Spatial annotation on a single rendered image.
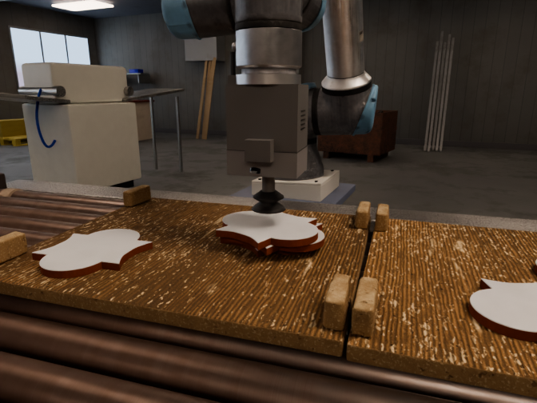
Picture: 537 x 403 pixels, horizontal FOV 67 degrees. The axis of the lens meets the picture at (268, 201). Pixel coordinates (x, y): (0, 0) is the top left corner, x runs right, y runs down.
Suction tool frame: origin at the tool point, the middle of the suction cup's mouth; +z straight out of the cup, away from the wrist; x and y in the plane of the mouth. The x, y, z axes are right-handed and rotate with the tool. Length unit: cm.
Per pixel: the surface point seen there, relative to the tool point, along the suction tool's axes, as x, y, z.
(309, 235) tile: -3.0, 5.8, 1.9
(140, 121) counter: 793, -529, 55
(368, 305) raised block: -17.2, 13.1, 2.2
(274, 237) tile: -4.8, 2.1, 1.9
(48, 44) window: 840, -800, -123
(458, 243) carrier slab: 7.2, 23.6, 4.8
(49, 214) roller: 8.5, -42.4, 6.8
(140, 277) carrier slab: -12.8, -10.6, 4.9
